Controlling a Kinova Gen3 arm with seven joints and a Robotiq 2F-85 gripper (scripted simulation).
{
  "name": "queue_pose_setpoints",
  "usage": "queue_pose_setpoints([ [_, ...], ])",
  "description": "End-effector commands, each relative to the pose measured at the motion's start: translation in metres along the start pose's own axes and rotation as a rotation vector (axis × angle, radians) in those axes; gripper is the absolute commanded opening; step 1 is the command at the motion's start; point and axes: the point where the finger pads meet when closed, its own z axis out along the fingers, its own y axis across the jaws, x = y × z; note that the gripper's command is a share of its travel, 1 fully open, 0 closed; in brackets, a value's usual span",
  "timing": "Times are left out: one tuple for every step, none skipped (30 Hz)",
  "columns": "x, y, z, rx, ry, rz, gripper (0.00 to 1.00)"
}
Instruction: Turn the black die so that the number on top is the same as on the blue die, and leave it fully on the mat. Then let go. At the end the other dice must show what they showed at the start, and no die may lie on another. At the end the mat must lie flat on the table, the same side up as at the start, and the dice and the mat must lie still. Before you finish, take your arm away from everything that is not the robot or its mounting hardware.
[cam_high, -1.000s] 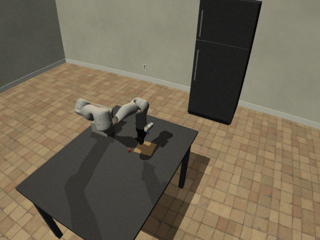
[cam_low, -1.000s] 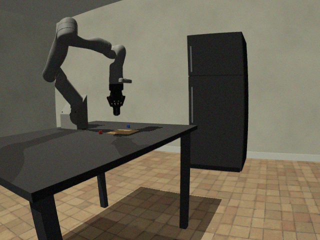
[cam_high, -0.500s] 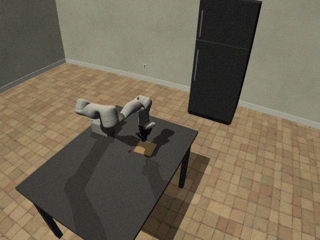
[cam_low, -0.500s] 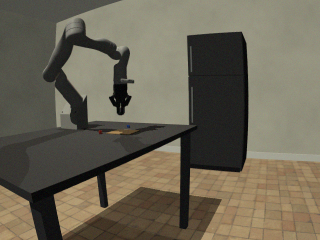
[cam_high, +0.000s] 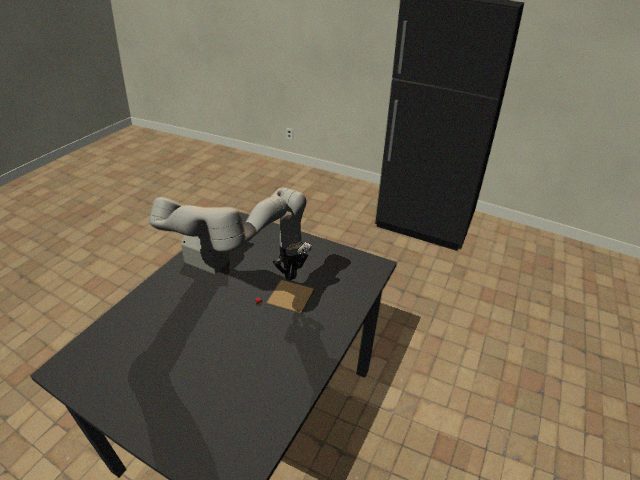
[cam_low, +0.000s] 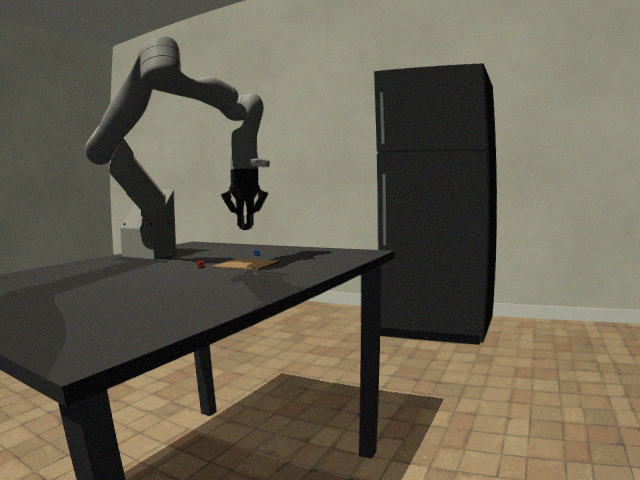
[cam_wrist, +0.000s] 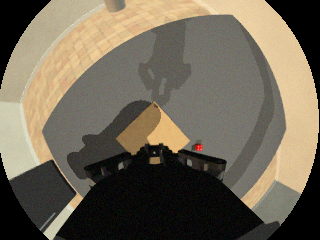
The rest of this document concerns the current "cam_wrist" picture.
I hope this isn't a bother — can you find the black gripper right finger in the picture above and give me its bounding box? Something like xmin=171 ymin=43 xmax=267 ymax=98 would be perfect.
xmin=159 ymin=143 xmax=227 ymax=182

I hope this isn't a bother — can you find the tan square mat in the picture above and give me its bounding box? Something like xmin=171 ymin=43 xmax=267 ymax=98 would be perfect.
xmin=116 ymin=102 xmax=190 ymax=155

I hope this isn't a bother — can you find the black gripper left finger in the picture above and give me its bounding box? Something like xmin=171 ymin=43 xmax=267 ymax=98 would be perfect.
xmin=84 ymin=144 xmax=150 ymax=188

